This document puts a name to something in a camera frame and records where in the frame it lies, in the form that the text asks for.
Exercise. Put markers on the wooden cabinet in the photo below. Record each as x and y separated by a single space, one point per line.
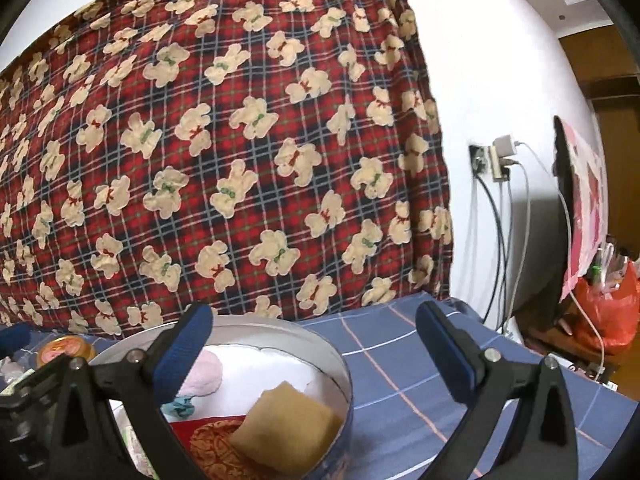
617 110

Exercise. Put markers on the teal cloth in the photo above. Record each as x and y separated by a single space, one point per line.
181 406

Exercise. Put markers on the pink printed cloth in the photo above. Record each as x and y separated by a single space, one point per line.
587 200

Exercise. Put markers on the mustard yellow cloth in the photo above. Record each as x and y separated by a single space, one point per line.
290 422

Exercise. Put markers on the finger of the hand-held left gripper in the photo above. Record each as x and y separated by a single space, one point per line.
14 337
35 380

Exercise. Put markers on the pink fluffy towel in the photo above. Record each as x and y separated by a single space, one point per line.
202 372

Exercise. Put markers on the round metal tin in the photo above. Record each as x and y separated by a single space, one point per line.
345 410

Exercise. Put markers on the beige plug adapter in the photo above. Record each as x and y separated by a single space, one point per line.
500 169

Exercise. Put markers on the red plastic bag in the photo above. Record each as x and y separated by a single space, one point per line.
612 315

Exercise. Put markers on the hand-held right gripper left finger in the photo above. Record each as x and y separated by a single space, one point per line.
185 355

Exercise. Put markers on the red plaid bear printed blanket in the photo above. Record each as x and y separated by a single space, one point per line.
225 150

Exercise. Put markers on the blue checked sheet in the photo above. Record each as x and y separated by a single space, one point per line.
400 370

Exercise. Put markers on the red gold patterned cloth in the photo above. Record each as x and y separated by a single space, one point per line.
210 442

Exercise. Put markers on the white charger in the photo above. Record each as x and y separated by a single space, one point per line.
504 146

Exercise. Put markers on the small gold tin pink label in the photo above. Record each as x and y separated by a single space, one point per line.
62 349

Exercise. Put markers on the wall socket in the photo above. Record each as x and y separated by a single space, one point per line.
480 159

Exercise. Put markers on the clear plastic bag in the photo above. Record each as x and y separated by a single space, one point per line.
10 370

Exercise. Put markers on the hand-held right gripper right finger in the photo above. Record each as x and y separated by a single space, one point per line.
450 360

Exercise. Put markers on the white paper tin liner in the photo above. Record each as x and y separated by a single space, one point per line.
280 360

